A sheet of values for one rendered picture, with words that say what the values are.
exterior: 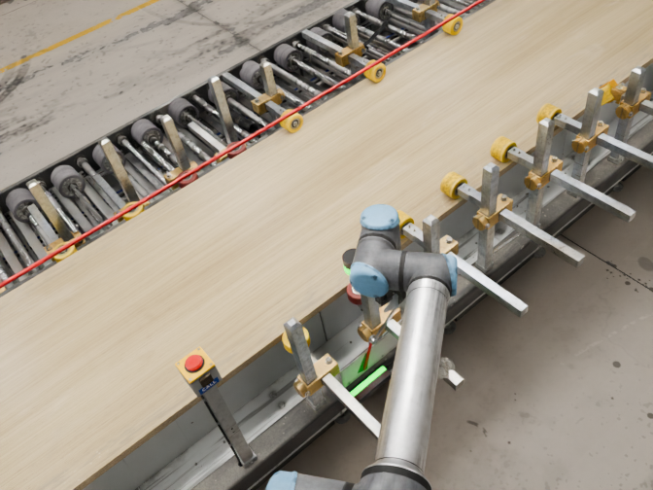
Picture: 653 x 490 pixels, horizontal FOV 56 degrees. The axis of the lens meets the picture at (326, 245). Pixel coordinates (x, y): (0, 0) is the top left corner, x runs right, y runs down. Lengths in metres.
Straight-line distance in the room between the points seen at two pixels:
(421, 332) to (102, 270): 1.32
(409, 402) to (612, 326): 1.98
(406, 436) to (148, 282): 1.26
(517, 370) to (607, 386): 0.36
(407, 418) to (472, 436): 1.56
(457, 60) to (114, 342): 1.80
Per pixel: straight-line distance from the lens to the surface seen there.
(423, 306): 1.26
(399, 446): 1.07
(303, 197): 2.22
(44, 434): 1.96
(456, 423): 2.67
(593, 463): 2.67
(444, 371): 1.77
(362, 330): 1.86
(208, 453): 2.05
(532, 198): 2.23
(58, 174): 2.84
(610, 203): 2.11
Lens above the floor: 2.40
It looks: 47 degrees down
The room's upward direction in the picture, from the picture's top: 12 degrees counter-clockwise
